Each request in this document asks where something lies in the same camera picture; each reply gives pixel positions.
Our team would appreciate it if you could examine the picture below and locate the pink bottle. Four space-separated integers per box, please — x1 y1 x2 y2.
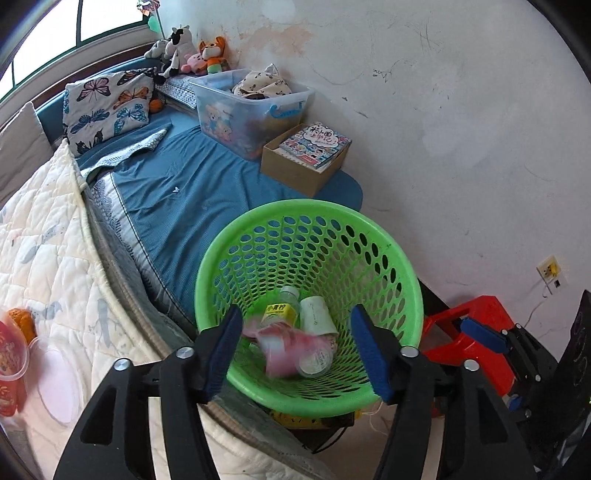
244 318 326 377

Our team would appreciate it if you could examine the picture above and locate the red plastic stool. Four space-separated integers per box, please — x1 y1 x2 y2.
422 295 518 398

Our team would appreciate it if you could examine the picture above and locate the white quilted blanket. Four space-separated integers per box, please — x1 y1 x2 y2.
0 138 333 480

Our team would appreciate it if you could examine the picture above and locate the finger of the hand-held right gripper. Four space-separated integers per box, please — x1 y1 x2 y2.
507 385 546 416
462 318 557 384

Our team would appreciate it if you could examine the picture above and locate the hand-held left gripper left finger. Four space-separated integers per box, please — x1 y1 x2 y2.
53 305 244 480

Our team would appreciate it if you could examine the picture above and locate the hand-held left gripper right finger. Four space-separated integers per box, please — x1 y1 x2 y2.
350 304 536 480

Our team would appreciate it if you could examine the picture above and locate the cow plush toy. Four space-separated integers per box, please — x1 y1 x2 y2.
159 25 195 79

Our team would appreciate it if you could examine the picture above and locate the red printed paper cup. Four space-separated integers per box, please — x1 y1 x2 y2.
0 318 31 416

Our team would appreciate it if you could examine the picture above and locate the yellow power strip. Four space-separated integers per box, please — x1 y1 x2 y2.
272 408 356 430

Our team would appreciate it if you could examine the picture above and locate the clear storage box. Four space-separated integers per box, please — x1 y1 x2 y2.
189 69 316 161

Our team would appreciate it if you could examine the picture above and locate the cardboard box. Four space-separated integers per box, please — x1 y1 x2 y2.
261 122 352 198

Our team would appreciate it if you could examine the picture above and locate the blue bed mat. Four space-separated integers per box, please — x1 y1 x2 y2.
34 55 365 326

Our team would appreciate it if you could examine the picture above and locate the grey quilted mattress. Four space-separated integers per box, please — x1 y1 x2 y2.
81 178 324 462

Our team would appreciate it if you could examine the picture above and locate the white paper cup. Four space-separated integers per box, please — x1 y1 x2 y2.
299 296 339 336

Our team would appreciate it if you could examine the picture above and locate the orange peel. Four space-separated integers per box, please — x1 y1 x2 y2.
7 308 38 342

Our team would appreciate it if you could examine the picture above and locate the grey patterned folded cloth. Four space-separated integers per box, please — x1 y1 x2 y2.
81 128 168 181

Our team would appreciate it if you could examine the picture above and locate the patterned beige cloth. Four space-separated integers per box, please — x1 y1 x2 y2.
232 65 291 99

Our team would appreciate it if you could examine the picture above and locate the colourful pinwheel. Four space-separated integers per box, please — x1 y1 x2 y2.
136 0 164 40

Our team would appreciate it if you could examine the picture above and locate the orange fox plush toy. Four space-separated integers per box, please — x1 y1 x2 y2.
199 37 230 75

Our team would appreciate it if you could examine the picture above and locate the large butterfly pillow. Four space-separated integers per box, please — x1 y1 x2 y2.
62 68 158 155

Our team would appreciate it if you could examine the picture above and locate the grey cushion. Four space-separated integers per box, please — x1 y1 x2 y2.
0 102 51 204

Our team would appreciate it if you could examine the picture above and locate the yellow label drink bottle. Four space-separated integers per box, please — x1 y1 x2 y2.
262 285 302 329

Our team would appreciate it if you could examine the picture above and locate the clear plastic container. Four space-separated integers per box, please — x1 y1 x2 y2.
28 336 95 425

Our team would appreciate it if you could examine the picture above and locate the green framed window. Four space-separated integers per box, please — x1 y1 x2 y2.
0 0 148 100

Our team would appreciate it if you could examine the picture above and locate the white wall socket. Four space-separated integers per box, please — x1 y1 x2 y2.
536 255 565 291

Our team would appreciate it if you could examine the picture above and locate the grey patterned pad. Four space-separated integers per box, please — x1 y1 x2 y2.
154 74 199 112

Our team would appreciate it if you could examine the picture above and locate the colourful sticker book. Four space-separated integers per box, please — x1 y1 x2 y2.
279 122 352 172

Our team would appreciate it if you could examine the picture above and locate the pink plush toy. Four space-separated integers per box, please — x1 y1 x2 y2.
181 52 206 75

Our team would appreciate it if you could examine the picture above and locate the green plastic basket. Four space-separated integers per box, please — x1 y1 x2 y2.
194 199 424 414

